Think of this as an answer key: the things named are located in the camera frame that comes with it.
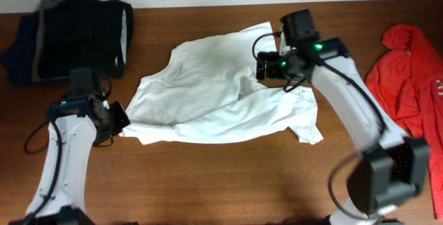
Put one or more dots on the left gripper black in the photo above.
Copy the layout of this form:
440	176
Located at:
122	120

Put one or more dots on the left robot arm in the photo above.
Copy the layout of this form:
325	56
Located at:
79	121

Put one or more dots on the black folded garment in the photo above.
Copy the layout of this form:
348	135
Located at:
81	33

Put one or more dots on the white t-shirt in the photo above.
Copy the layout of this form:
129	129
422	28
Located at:
209	93

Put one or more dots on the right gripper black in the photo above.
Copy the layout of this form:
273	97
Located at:
273	70

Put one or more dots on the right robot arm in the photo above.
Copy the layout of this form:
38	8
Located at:
388	167

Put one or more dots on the red hooded garment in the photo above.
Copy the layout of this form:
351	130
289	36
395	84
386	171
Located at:
407	83

